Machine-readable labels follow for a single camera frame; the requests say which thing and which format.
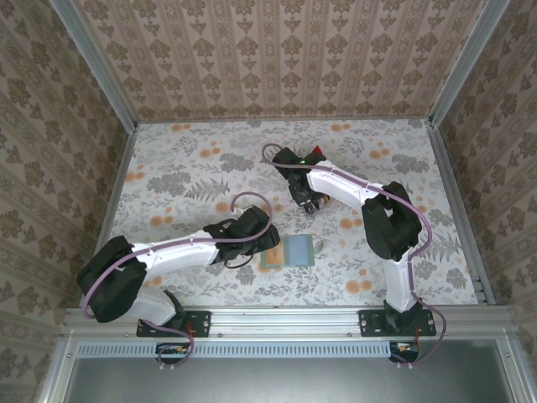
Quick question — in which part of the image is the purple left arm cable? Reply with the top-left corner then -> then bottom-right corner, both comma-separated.
81,191 -> 276,373

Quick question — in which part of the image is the slotted grey cable duct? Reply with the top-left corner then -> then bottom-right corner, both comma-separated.
77,340 -> 394,359

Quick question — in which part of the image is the aluminium frame post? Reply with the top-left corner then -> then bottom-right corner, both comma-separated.
50,0 -> 139,129
428,0 -> 511,127

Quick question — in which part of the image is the aluminium lower frame bar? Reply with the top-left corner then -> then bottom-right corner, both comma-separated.
497,335 -> 537,403
35,335 -> 83,403

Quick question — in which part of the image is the aluminium table back rail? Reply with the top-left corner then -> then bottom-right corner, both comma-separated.
136,116 -> 431,125

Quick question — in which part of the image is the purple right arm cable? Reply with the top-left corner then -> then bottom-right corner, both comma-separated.
260,143 -> 449,370

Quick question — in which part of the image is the aluminium table side rail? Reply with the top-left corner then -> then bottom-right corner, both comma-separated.
427,119 -> 496,306
102,123 -> 139,243

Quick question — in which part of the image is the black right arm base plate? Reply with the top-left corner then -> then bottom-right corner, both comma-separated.
358,309 -> 437,338

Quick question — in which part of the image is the black cable connector board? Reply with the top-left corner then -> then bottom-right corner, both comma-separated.
155,342 -> 195,365
388,340 -> 421,364

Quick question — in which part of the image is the grey metal panel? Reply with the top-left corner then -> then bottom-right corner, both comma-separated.
62,338 -> 524,403

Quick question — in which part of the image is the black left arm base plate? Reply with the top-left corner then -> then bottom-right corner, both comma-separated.
136,309 -> 211,339

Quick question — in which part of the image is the clear plastic card tray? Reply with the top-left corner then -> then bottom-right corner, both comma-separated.
289,144 -> 336,215

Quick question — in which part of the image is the aluminium front rail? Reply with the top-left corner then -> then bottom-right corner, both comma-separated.
62,305 -> 515,337

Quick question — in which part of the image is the gold VIP card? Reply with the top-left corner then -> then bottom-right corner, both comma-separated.
262,245 -> 287,270

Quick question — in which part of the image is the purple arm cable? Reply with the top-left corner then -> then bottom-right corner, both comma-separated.
81,191 -> 276,373
260,143 -> 449,370

